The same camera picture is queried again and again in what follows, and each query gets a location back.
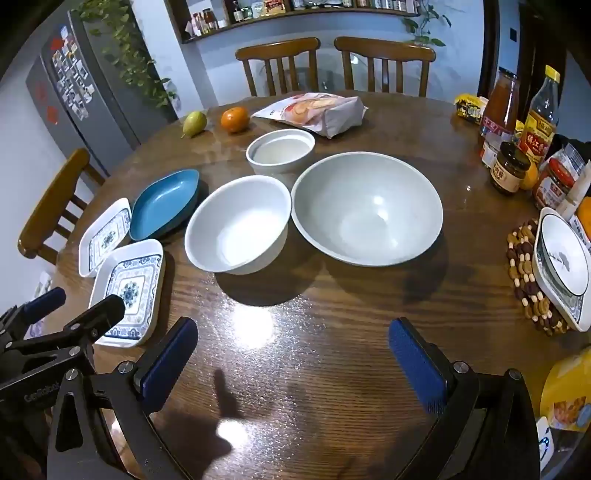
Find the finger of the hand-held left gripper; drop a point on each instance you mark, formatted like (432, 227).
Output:
(106, 314)
(44, 304)

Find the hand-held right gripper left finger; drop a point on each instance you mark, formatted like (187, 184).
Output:
(168, 364)

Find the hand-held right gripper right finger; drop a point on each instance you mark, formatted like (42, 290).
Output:
(415, 364)

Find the blue-patterned square plate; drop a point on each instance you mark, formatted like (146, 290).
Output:
(104, 235)
(129, 286)

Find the blue leaf-shaped dish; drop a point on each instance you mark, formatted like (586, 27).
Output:
(161, 203)

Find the medium white bowl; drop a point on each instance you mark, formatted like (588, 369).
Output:
(235, 226)

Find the large grey-white bowl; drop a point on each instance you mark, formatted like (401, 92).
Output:
(369, 212)

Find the small white ramekin bowl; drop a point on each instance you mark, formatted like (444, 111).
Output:
(279, 152)

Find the wooden dining chair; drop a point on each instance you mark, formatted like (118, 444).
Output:
(383, 46)
(51, 203)
(277, 48)

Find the wooden bead trivet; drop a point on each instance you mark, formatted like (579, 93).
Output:
(524, 267)

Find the yellow plastic bag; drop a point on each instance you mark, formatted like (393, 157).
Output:
(568, 392)

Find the diamond red paper cutout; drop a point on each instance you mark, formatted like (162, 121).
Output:
(52, 115)

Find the grey refrigerator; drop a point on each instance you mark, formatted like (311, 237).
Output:
(106, 120)

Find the green pear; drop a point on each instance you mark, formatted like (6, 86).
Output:
(194, 123)

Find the round red paper cutout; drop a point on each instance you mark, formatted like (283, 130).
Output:
(40, 92)

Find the brown sauce jar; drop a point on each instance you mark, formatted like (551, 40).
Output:
(508, 168)

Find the red chili jar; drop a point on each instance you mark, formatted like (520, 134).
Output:
(551, 184)

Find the group of fridge photo magnets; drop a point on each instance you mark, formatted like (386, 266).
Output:
(69, 78)

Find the orange fruit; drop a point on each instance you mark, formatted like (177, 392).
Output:
(585, 208)

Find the orange mandarin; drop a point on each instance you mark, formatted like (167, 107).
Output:
(235, 119)

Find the yellow snack packet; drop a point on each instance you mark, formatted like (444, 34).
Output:
(471, 107)

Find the trailing green vine plant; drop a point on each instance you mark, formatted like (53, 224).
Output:
(124, 50)

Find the white snack bag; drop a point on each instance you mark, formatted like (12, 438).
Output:
(318, 113)

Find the red sauce bottle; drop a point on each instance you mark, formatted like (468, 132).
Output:
(501, 106)

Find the yellow-capped oil bottle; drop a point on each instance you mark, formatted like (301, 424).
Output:
(540, 120)

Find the hanging green plant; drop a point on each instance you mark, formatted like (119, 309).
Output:
(425, 25)

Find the dark wooden door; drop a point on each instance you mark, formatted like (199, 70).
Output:
(547, 46)

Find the row of shelf jars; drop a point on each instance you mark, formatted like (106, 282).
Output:
(272, 7)

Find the dark wooden wall shelf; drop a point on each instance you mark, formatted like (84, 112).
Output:
(277, 21)

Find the wall light switch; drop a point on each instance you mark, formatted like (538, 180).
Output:
(511, 33)

